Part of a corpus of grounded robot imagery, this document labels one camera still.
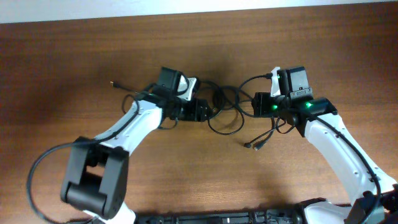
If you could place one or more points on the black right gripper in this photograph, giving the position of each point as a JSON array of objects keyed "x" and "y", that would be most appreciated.
[{"x": 262, "y": 105}]

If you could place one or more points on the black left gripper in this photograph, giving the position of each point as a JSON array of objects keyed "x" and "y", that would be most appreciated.
[{"x": 197, "y": 111}]

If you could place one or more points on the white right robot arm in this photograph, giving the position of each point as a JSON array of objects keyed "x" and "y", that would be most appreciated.
[{"x": 372, "y": 192}]

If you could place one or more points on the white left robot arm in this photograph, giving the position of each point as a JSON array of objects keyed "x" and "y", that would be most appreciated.
[{"x": 96, "y": 177}]

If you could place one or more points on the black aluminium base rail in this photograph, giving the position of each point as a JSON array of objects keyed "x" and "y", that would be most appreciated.
[{"x": 239, "y": 217}]

